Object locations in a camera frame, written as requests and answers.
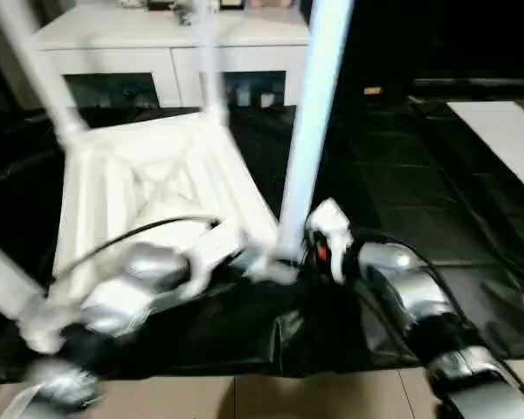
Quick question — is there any white plastic table top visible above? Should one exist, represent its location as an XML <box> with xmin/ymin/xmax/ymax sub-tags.
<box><xmin>18</xmin><ymin>107</ymin><xmax>299</xmax><ymax>355</ymax></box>

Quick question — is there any white plastic table leg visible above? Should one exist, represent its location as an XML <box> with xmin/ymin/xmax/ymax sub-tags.
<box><xmin>276</xmin><ymin>0</ymin><xmax>358</xmax><ymax>264</ymax></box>
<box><xmin>0</xmin><ymin>232</ymin><xmax>48</xmax><ymax>320</ymax></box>
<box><xmin>190</xmin><ymin>0</ymin><xmax>229</xmax><ymax>120</ymax></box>
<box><xmin>0</xmin><ymin>0</ymin><xmax>92</xmax><ymax>146</ymax></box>

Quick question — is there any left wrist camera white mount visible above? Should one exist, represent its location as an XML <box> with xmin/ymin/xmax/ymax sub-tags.
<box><xmin>180</xmin><ymin>221</ymin><xmax>242</xmax><ymax>301</ymax></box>

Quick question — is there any black mat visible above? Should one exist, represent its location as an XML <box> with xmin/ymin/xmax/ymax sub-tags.
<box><xmin>0</xmin><ymin>99</ymin><xmax>524</xmax><ymax>385</ymax></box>

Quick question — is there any white cabinet with glass doors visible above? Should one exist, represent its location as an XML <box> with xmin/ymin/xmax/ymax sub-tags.
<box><xmin>29</xmin><ymin>5</ymin><xmax>312</xmax><ymax>109</ymax></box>

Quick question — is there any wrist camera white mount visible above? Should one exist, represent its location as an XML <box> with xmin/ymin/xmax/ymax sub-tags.
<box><xmin>180</xmin><ymin>221</ymin><xmax>242</xmax><ymax>301</ymax></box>
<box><xmin>308</xmin><ymin>197</ymin><xmax>355</xmax><ymax>285</ymax></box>

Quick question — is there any black box with yellow label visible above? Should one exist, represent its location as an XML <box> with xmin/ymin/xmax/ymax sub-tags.
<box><xmin>307</xmin><ymin>0</ymin><xmax>524</xmax><ymax>102</ymax></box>

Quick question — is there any white side table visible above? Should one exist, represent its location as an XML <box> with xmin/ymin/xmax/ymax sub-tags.
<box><xmin>446</xmin><ymin>100</ymin><xmax>524</xmax><ymax>194</ymax></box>

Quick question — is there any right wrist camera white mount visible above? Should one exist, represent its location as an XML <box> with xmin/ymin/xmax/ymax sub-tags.
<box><xmin>308</xmin><ymin>197</ymin><xmax>355</xmax><ymax>285</ymax></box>

